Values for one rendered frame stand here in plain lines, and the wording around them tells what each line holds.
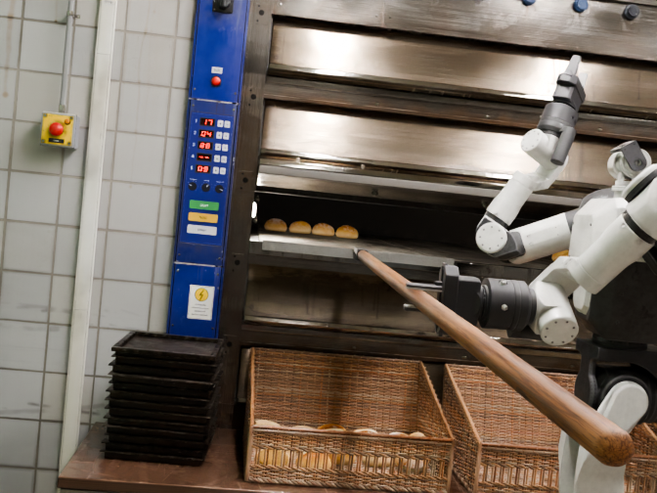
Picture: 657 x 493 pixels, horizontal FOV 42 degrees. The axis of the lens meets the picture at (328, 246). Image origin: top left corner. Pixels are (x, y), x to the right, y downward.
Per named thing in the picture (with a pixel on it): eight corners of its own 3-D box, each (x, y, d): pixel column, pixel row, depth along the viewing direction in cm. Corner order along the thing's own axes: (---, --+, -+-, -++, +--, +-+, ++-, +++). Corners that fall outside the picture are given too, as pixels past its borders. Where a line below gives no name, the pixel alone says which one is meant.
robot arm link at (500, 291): (450, 265, 143) (519, 272, 143) (438, 260, 152) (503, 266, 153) (442, 339, 143) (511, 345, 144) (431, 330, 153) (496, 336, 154)
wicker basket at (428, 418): (240, 431, 269) (248, 344, 268) (415, 443, 276) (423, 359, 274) (241, 483, 221) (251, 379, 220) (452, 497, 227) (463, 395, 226)
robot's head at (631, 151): (645, 169, 189) (630, 139, 189) (658, 168, 180) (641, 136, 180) (620, 183, 190) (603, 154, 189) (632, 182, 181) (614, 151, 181)
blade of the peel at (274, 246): (453, 268, 244) (455, 258, 244) (261, 249, 240) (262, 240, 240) (429, 257, 280) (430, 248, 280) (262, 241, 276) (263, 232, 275)
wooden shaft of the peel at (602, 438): (636, 472, 63) (641, 433, 63) (597, 470, 63) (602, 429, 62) (367, 261, 233) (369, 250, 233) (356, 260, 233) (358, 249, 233)
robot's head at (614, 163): (634, 191, 193) (638, 152, 192) (648, 190, 183) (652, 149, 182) (604, 188, 193) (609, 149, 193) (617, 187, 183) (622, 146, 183)
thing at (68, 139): (44, 146, 260) (47, 112, 260) (77, 149, 261) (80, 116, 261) (38, 144, 253) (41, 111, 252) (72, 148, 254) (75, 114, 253)
